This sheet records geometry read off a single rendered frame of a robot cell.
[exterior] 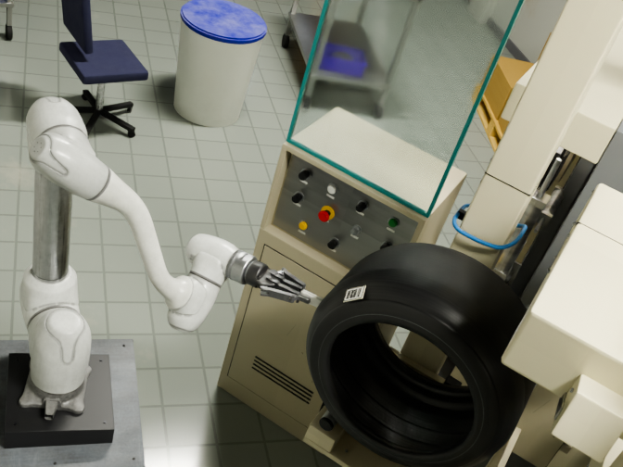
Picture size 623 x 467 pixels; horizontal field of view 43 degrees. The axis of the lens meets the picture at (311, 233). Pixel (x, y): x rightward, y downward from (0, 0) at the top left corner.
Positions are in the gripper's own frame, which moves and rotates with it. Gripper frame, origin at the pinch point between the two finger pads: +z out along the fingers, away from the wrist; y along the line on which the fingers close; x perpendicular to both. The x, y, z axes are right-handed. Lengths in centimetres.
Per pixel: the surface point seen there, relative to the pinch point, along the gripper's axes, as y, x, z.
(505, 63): 419, 72, -56
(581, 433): -47, -38, 75
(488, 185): 26, -39, 33
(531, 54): 531, 98, -60
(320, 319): -11.0, -4.5, 8.0
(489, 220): 26, -29, 36
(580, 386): -42, -44, 72
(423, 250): 8.6, -23.7, 25.2
